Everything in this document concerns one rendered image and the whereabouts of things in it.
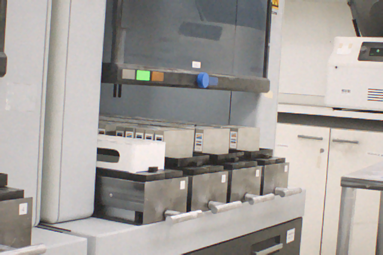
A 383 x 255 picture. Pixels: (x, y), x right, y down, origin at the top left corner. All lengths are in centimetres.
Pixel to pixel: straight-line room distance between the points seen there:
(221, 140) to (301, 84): 275
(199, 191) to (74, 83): 33
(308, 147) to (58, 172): 253
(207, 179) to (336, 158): 221
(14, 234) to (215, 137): 68
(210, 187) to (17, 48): 50
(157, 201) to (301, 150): 242
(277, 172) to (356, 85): 190
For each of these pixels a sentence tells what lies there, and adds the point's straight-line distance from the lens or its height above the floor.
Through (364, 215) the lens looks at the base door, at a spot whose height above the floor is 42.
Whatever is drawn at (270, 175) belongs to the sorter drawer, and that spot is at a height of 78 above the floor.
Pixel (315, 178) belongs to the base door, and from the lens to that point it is 360.
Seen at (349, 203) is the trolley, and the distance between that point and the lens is 138.
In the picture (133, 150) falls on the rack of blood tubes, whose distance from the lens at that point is 124.
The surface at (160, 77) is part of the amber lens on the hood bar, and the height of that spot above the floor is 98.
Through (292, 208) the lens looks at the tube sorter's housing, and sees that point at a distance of 178.
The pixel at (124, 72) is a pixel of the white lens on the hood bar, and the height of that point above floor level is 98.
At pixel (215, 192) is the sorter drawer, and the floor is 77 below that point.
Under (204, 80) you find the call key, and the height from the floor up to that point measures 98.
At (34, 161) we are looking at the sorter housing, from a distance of 112.
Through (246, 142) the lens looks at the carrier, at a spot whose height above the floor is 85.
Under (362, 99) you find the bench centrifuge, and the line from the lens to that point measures 352.
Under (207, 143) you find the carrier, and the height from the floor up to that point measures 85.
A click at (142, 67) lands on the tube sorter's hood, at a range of 128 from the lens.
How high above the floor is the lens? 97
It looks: 3 degrees down
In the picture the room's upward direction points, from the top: 4 degrees clockwise
